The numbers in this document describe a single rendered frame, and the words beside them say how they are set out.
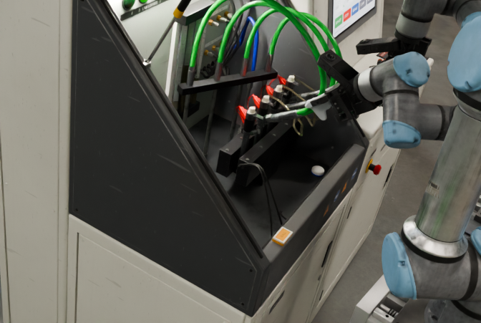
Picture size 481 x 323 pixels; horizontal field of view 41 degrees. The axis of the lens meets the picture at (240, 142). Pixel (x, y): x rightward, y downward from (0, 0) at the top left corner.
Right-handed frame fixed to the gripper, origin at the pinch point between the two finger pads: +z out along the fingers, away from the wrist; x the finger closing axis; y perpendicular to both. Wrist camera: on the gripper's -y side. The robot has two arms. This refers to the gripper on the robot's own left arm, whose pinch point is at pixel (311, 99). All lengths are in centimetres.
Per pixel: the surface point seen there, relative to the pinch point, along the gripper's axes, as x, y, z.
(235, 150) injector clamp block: -11.1, 3.1, 25.7
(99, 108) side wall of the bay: -43, -25, 16
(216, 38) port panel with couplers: 13, -27, 40
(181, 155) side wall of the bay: -37.9, -6.8, 2.4
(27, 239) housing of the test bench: -60, -5, 72
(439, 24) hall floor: 353, 50, 234
